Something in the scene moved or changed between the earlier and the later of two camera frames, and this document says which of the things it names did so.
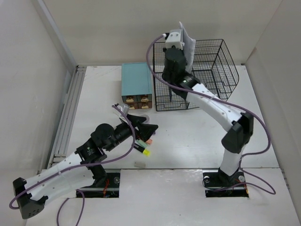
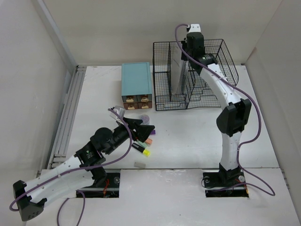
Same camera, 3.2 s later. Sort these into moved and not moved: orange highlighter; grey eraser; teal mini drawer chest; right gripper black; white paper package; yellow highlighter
Moved: white paper package; right gripper black
Not moved: orange highlighter; grey eraser; teal mini drawer chest; yellow highlighter
